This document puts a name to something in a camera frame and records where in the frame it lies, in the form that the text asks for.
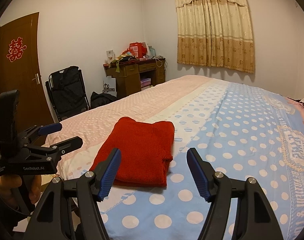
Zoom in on red gift bag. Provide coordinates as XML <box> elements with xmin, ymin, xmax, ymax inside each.
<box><xmin>129</xmin><ymin>42</ymin><xmax>148</xmax><ymax>59</ymax></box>

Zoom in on red double happiness sticker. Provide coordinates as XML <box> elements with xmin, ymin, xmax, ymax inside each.
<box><xmin>6</xmin><ymin>37</ymin><xmax>27</xmax><ymax>62</ymax></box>

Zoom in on black folding chair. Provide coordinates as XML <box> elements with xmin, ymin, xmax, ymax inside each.
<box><xmin>45</xmin><ymin>66</ymin><xmax>90</xmax><ymax>121</ymax></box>

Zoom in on white card on desk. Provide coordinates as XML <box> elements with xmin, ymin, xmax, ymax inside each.
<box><xmin>106</xmin><ymin>50</ymin><xmax>115</xmax><ymax>64</ymax></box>

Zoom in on black bag on floor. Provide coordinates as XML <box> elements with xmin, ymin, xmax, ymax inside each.
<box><xmin>90</xmin><ymin>92</ymin><xmax>117</xmax><ymax>109</ymax></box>

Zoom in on red knitted sweater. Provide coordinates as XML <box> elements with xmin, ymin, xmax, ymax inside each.
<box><xmin>90</xmin><ymin>116</ymin><xmax>175</xmax><ymax>187</ymax></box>

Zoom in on person's left hand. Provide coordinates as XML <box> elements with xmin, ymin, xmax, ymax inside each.
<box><xmin>0</xmin><ymin>174</ymin><xmax>43</xmax><ymax>208</ymax></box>

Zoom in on beige patterned curtain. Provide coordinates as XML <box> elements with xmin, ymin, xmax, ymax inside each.
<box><xmin>175</xmin><ymin>0</ymin><xmax>255</xmax><ymax>74</ymax></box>

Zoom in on brown wooden door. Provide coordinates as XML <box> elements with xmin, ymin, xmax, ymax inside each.
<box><xmin>0</xmin><ymin>12</ymin><xmax>54</xmax><ymax>132</ymax></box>

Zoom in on colourful cloth pile on desk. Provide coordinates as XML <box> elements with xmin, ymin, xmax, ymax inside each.
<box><xmin>109</xmin><ymin>51</ymin><xmax>137</xmax><ymax>73</ymax></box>

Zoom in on white paper bag with logo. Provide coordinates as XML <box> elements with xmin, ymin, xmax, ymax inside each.
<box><xmin>102</xmin><ymin>76</ymin><xmax>117</xmax><ymax>96</ymax></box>

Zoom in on dark brown wooden desk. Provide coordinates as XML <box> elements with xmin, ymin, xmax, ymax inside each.
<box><xmin>104</xmin><ymin>58</ymin><xmax>166</xmax><ymax>99</ymax></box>

